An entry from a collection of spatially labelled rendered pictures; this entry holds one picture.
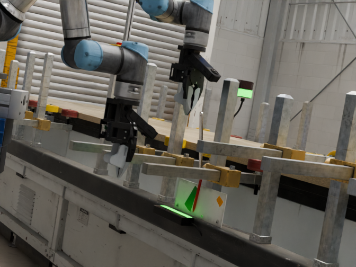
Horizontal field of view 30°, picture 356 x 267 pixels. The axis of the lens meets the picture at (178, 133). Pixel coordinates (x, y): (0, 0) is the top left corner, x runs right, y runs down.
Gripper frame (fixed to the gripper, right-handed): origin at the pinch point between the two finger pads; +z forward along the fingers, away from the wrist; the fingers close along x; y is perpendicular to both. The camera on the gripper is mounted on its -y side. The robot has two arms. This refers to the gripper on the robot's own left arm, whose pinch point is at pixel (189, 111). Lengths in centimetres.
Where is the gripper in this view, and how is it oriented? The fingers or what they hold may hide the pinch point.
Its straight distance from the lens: 204.3
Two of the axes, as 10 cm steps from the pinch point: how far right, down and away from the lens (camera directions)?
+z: -1.7, 9.8, 0.5
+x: -6.0, -0.6, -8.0
